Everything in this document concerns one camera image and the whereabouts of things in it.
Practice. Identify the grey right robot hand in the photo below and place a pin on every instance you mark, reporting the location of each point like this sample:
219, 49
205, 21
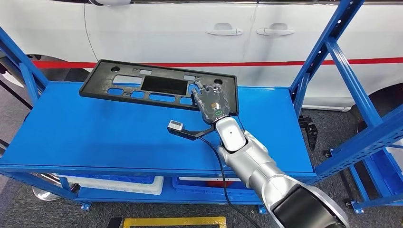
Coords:
212, 104

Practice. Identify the black plastic panel part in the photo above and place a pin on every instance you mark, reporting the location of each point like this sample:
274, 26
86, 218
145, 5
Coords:
163, 85

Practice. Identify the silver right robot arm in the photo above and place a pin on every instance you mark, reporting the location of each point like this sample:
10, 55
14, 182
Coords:
252, 157

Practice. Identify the red barrier belt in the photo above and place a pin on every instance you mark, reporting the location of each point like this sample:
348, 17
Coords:
267, 63

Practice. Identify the white car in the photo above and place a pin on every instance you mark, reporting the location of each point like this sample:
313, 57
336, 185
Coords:
157, 31

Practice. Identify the black camera bracket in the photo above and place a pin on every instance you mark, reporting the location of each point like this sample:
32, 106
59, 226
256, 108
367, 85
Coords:
195, 134

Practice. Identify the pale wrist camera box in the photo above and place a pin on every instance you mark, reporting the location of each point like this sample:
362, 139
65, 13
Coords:
175, 126

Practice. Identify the black plastic bracket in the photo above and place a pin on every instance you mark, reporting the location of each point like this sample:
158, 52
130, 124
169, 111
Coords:
310, 132

